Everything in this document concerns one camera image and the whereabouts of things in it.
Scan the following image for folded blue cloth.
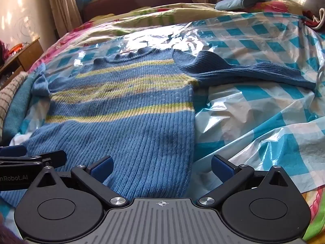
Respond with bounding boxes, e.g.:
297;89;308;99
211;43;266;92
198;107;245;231
215;0;267;11

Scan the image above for beige curtain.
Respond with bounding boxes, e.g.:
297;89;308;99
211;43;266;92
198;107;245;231
45;0;83;39

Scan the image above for blue white checkered plastic sheet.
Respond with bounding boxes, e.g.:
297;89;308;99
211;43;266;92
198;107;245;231
10;12;325;194

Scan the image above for blue yellow-striped knit sweater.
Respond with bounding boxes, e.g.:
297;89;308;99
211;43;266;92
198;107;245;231
0;46;317;208

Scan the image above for floral bed sheet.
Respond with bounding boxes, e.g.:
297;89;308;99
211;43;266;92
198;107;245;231
0;0;325;242

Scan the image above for orange object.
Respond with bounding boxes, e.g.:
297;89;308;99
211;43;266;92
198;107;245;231
8;43;25;55

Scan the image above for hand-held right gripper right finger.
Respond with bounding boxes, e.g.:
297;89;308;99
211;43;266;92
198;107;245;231
198;155;293;207

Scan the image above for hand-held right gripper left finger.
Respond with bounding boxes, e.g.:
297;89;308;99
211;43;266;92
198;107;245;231
32;156;129;207

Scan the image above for red bag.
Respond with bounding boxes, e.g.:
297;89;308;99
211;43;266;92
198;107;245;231
302;8;325;31

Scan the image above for dark red headboard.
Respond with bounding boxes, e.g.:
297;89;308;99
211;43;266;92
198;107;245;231
82;0;193;24

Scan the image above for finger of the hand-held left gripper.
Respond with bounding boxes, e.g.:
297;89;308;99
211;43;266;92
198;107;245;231
0;144;28;157
0;150;68;168

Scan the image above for teal blanket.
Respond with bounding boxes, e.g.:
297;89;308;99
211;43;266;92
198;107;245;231
3;80;34;140

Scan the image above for teal towel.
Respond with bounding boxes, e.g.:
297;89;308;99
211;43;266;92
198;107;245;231
0;71;29;143

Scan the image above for wooden desk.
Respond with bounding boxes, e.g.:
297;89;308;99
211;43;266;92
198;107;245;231
0;37;44;80

